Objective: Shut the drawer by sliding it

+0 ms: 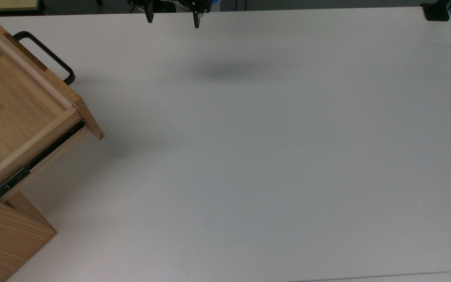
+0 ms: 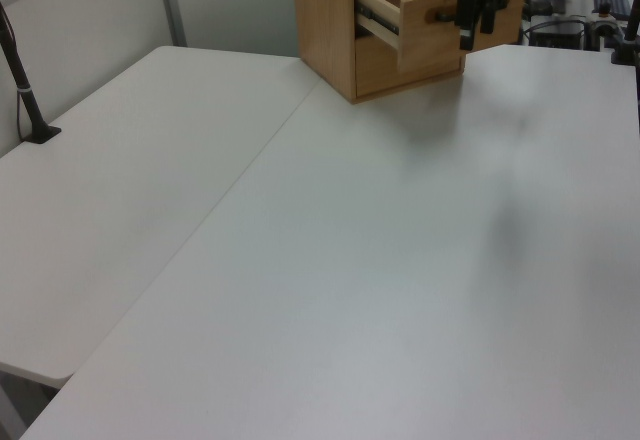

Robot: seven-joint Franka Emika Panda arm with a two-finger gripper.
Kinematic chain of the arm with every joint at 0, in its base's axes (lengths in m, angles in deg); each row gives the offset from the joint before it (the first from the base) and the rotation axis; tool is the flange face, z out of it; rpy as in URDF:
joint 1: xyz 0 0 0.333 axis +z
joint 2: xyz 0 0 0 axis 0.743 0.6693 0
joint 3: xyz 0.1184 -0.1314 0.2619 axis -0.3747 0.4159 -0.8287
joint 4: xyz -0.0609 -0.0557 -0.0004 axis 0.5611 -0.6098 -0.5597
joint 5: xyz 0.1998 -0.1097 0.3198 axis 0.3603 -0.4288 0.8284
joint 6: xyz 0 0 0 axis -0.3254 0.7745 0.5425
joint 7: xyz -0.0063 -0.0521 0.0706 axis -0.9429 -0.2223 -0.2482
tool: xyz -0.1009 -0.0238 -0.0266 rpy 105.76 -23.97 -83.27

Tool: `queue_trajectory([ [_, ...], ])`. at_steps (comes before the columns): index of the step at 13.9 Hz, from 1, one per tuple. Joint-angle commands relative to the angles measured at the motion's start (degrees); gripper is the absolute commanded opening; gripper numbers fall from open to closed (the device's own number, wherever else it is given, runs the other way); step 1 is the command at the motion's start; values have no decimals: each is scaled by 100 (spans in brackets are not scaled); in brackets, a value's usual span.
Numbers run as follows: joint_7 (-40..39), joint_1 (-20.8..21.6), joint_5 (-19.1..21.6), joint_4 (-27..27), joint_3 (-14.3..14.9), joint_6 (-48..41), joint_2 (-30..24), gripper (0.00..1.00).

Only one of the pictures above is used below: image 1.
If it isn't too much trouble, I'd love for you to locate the black Franka gripper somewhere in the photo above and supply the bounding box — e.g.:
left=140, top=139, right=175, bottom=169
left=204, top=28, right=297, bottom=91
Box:
left=128, top=0, right=212, bottom=29

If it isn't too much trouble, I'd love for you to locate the wooden drawer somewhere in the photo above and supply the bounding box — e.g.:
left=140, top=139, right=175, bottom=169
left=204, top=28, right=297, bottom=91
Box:
left=0, top=9, right=105, bottom=194

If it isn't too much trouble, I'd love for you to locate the yellow board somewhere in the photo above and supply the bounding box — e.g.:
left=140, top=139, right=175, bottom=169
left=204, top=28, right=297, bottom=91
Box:
left=0, top=0, right=40, bottom=12

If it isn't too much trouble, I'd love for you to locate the wooden cabinet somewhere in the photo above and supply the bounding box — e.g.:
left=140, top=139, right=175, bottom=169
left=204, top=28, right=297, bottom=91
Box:
left=0, top=189, right=57, bottom=282

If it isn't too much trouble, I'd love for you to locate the black metal drawer handle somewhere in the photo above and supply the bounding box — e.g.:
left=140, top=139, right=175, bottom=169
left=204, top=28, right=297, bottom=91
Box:
left=13, top=31, right=76, bottom=86

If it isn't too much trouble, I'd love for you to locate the black drawer slide rail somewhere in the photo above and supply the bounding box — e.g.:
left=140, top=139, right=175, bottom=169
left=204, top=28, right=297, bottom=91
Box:
left=0, top=121, right=86, bottom=201

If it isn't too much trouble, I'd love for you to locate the black table clamp mount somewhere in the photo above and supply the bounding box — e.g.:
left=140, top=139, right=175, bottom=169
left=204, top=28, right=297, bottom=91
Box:
left=421, top=0, right=451, bottom=22

